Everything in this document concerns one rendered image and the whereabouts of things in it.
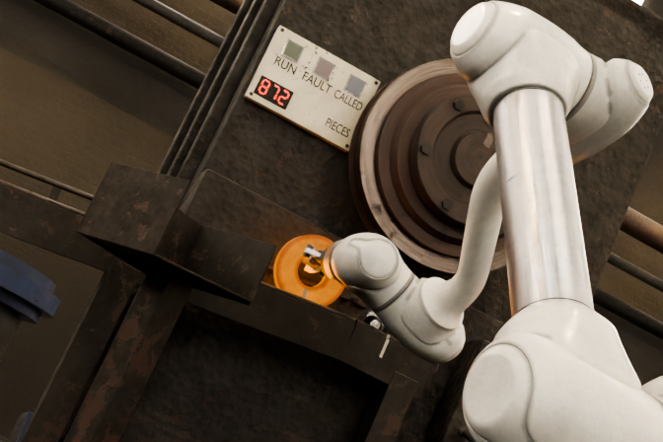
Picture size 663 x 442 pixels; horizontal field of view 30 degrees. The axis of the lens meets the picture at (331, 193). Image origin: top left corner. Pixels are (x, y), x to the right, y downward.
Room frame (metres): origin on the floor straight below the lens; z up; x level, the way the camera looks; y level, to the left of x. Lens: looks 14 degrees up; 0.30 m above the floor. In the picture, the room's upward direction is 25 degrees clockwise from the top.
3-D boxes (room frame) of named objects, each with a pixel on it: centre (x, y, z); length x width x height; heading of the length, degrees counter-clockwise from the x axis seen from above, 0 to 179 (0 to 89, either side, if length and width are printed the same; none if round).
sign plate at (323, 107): (2.60, 0.13, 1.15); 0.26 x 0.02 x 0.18; 104
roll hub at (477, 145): (2.48, -0.25, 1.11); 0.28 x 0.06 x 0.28; 104
